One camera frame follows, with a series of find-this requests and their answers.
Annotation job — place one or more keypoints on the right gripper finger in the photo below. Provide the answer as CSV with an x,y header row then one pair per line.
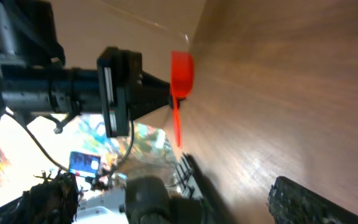
x,y
292,203

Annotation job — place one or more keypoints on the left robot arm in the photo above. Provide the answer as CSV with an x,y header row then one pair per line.
x,y
34,80

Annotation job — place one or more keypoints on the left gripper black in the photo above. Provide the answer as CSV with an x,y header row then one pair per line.
x,y
128,93

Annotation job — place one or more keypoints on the orange measuring scoop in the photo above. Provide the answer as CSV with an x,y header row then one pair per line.
x,y
182,78

